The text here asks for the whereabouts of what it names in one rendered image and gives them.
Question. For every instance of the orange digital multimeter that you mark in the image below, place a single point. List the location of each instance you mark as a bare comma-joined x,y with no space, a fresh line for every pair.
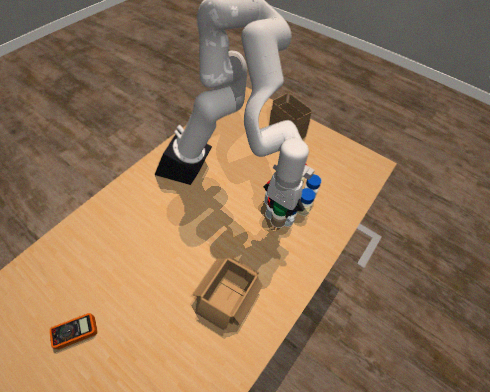
73,331

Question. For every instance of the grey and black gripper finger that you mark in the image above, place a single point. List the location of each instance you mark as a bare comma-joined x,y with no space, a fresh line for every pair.
271,201
299,207

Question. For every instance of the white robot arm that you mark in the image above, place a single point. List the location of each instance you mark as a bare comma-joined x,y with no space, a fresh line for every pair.
219,66

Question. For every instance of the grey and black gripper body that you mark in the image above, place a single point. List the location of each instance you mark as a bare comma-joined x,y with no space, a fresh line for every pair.
287,197

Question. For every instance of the green-capped bottle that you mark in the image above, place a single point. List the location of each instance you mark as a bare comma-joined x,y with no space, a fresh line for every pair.
278,219

